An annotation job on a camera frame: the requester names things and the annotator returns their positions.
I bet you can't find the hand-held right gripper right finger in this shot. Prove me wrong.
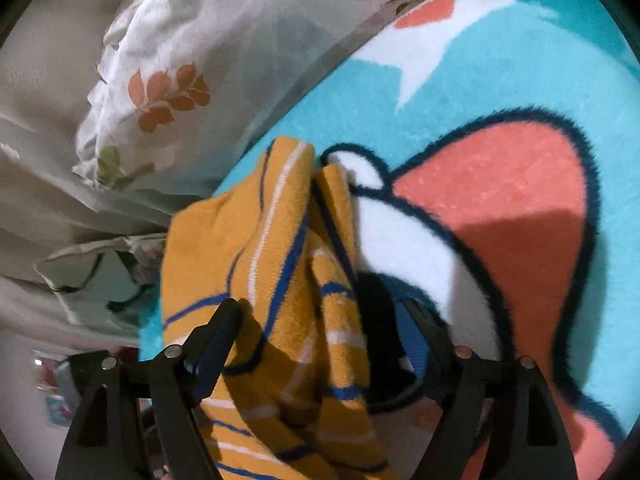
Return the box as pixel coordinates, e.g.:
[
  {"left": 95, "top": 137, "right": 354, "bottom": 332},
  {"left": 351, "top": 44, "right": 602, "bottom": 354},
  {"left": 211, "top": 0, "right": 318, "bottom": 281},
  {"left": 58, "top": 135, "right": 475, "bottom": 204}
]
[{"left": 397, "top": 299, "right": 578, "bottom": 480}]

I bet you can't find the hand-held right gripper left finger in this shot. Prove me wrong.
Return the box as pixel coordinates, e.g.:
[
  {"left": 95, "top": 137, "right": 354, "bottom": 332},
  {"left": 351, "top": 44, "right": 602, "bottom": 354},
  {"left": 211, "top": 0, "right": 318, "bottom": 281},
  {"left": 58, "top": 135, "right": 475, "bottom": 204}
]
[{"left": 55, "top": 298, "right": 244, "bottom": 480}]

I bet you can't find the orange striped sweater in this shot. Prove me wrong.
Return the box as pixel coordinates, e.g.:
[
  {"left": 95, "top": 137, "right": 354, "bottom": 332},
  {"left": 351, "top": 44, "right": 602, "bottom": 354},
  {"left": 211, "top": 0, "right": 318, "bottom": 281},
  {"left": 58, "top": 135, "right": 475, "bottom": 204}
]
[{"left": 160, "top": 135, "right": 396, "bottom": 480}]

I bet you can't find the cartoon print pillow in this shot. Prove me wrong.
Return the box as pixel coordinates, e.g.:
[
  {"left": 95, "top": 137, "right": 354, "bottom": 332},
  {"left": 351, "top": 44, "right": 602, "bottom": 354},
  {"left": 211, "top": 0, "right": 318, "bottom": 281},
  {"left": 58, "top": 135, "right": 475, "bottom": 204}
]
[{"left": 34, "top": 232, "right": 168, "bottom": 333}]

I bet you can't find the turquoise cartoon print blanket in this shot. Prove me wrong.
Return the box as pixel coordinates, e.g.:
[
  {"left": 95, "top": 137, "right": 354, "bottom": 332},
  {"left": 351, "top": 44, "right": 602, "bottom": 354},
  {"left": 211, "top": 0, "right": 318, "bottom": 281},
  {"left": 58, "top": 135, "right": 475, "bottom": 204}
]
[{"left": 137, "top": 0, "right": 640, "bottom": 480}]

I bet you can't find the white leaf print pillow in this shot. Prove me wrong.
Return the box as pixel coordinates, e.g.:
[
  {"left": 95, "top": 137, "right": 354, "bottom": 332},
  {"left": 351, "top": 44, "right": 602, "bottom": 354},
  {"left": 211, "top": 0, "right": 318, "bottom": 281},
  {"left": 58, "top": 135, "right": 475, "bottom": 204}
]
[{"left": 72, "top": 0, "right": 451, "bottom": 201}]

